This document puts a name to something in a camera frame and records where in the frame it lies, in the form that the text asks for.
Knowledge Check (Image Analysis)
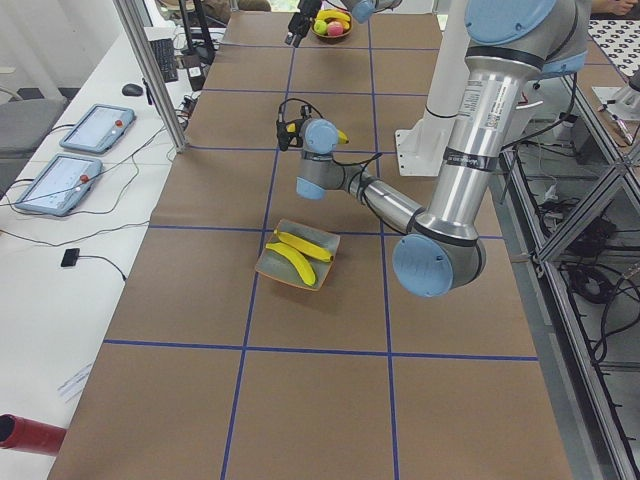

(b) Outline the small black device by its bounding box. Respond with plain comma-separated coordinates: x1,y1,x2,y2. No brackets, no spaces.
60,248,80,268

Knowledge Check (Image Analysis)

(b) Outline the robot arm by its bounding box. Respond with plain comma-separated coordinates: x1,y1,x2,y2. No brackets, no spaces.
285,0,401,47
276,1,591,297

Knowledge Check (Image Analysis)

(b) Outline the teach pendant tablet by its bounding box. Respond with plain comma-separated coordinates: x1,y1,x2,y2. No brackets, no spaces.
59,104,136,154
14,154,103,216

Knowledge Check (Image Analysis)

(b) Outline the black computer mouse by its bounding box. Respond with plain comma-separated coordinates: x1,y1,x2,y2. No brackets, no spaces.
121,83,144,97

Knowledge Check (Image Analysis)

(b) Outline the lower teach pendant tablet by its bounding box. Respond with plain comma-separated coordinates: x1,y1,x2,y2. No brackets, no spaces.
14,154,103,216

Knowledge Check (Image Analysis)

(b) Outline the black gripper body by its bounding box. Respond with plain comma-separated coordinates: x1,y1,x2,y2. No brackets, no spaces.
298,0,322,20
276,118,305,151

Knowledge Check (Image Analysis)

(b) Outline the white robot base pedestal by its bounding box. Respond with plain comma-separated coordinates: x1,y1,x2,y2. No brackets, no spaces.
395,1,470,177

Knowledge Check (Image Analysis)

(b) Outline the wicker fruit basket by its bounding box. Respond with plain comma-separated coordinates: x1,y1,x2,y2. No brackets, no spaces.
312,9,352,40

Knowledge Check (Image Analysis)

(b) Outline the yellow banana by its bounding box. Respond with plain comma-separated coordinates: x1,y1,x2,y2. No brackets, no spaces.
337,129,349,145
274,230,334,263

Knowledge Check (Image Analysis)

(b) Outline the upper teach pendant tablet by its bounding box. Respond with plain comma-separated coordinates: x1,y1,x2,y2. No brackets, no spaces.
59,104,136,154

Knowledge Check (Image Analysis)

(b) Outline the aluminium frame post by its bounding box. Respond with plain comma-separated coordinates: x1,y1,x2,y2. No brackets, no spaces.
113,0,187,153

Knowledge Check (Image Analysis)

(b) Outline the red cylinder tube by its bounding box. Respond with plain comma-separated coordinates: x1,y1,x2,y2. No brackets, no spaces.
1,414,67,456

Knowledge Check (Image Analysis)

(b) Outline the black keyboard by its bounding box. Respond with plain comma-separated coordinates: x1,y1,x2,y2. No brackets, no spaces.
149,38,179,83

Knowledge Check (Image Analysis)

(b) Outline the yellow-green banana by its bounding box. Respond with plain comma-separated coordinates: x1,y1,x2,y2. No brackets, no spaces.
265,242,316,286

